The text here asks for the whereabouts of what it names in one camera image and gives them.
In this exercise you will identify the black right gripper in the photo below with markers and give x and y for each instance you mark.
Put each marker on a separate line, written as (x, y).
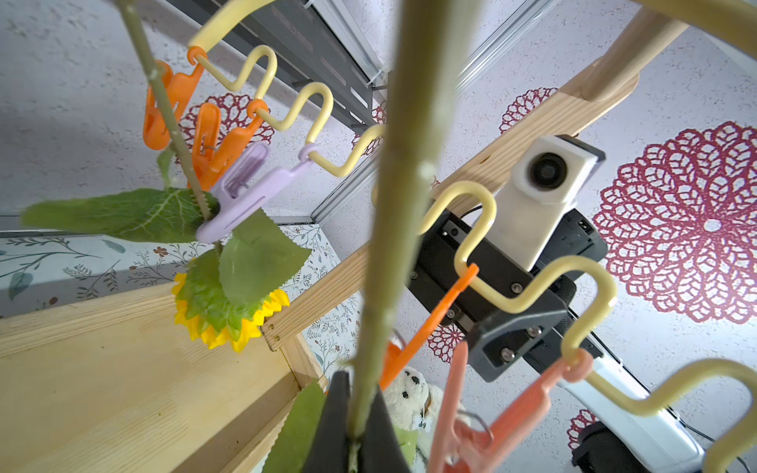
(491, 295)

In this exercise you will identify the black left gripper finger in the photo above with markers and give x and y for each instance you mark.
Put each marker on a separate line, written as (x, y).
(330, 449)

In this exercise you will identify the yellow sunflower with stem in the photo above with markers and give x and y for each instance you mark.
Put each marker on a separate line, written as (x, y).
(224, 295)

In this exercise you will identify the yellow wavy clothes hanger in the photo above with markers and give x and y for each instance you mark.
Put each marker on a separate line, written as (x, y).
(733, 22)

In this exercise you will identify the orange flower with stem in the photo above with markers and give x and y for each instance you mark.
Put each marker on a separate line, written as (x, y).
(433, 42)

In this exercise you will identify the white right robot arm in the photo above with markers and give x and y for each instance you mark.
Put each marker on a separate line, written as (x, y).
(624, 442)

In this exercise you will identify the wooden clothes rack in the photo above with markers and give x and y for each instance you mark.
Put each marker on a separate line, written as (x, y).
(108, 386)

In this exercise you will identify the purple clothes peg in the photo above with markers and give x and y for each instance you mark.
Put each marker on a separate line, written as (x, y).
(239, 197)

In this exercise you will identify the white plush toy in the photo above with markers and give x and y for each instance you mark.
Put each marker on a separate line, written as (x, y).
(414, 406)

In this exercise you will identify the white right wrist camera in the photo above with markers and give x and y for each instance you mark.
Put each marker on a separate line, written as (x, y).
(542, 188)

